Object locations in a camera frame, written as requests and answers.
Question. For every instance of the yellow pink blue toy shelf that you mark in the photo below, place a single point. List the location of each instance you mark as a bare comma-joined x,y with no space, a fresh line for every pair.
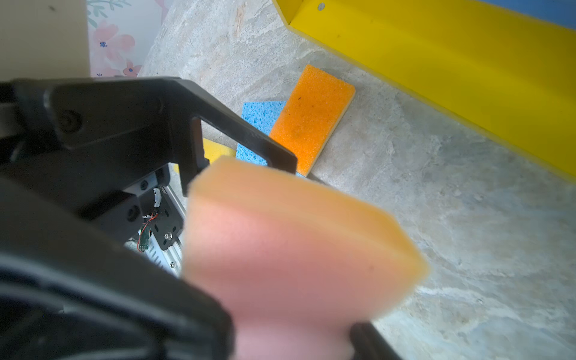
508,75

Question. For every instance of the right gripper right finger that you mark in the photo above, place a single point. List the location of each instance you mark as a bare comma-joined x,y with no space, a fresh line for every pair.
369,344

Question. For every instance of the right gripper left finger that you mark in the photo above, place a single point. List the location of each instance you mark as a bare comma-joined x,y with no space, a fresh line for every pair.
70,289

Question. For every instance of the thick yellow sponge front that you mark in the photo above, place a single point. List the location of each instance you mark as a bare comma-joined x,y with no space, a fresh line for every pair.
213,151

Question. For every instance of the pink orange sponge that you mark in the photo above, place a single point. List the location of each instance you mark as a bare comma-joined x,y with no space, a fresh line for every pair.
295,263

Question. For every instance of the aluminium mounting rail frame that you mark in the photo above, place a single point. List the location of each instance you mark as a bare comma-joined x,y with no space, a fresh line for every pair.
169,260

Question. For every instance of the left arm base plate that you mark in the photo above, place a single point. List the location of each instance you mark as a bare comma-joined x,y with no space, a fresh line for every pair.
163,221

